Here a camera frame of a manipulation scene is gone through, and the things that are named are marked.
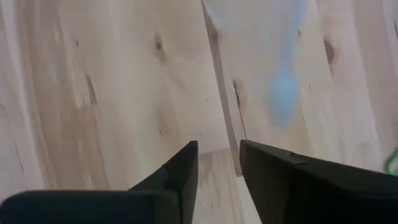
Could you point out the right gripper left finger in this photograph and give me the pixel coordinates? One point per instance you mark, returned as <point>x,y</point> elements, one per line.
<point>109,208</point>

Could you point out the clear plastic zip bag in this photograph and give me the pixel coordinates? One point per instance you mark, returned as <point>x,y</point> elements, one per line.
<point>264,46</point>

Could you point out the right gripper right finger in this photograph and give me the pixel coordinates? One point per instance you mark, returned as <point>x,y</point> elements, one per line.
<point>311,193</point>

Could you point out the green rubber band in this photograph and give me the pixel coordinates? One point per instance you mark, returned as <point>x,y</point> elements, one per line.
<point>393,163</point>

